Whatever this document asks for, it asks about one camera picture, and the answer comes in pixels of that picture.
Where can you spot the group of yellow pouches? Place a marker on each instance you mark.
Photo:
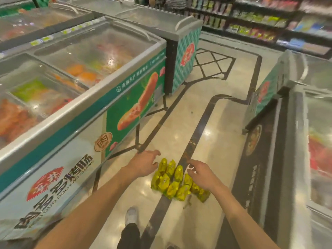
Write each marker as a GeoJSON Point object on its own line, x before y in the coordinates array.
{"type": "Point", "coordinates": [170, 189]}

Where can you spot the person's right forearm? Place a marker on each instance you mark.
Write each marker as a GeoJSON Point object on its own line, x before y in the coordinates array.
{"type": "Point", "coordinates": [241, 220]}

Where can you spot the chest freezer with sausage picture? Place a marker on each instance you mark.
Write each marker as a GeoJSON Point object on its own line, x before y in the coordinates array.
{"type": "Point", "coordinates": [116, 121]}

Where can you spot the orange red frozen food packs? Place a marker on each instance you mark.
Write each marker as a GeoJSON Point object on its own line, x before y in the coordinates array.
{"type": "Point", "coordinates": [15, 119]}

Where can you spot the grey glass lid chest freezer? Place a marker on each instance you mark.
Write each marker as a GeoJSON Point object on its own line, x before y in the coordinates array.
{"type": "Point", "coordinates": [39, 23]}

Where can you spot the black chest freezer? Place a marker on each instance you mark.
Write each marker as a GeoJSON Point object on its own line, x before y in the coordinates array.
{"type": "Point", "coordinates": [259, 178]}

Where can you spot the dark store shelving unit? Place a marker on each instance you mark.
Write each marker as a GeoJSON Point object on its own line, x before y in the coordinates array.
{"type": "Point", "coordinates": [285, 33]}

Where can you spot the person's left forearm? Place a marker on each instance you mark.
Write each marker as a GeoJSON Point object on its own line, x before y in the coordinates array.
{"type": "Point", "coordinates": [90, 212]}

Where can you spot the person's left hand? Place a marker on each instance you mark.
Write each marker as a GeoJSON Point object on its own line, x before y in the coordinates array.
{"type": "Point", "coordinates": [142, 164]}

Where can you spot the person's left leg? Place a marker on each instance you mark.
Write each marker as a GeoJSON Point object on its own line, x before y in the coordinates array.
{"type": "Point", "coordinates": [129, 237]}

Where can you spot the person's right hand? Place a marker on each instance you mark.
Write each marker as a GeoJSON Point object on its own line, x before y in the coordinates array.
{"type": "Point", "coordinates": [206, 177]}

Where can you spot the person's left white shoe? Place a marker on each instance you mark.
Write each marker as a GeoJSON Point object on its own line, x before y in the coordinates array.
{"type": "Point", "coordinates": [131, 216]}

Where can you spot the rows of colourful shelf packets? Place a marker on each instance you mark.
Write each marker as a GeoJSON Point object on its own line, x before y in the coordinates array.
{"type": "Point", "coordinates": [249, 31]}

